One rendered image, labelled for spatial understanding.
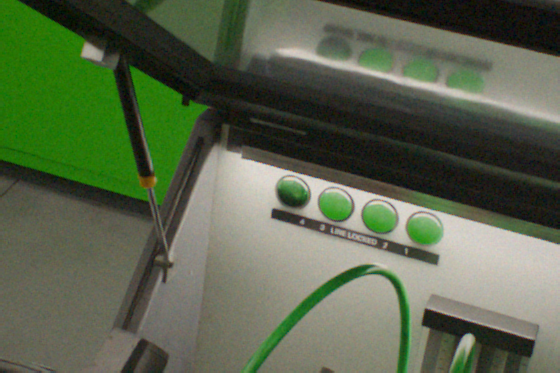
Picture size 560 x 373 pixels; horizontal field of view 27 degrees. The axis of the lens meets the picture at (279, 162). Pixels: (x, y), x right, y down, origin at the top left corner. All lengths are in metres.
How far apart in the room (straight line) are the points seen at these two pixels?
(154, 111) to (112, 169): 0.30
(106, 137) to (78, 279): 0.56
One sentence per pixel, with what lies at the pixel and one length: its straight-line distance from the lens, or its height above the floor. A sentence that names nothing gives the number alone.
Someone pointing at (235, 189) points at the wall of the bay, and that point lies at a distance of 1.60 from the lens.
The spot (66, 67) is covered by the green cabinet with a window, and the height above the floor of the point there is 0.51.
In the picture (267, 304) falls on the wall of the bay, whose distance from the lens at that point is 1.67.
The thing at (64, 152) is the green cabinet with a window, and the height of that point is 0.19.
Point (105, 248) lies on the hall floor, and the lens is 4.09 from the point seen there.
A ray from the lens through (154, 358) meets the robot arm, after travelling 1.20.
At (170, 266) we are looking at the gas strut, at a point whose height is 1.31.
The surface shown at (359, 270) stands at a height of 1.42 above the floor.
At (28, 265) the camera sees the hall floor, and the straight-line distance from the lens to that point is 3.98.
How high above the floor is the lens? 2.10
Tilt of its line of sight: 26 degrees down
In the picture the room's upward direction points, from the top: 8 degrees clockwise
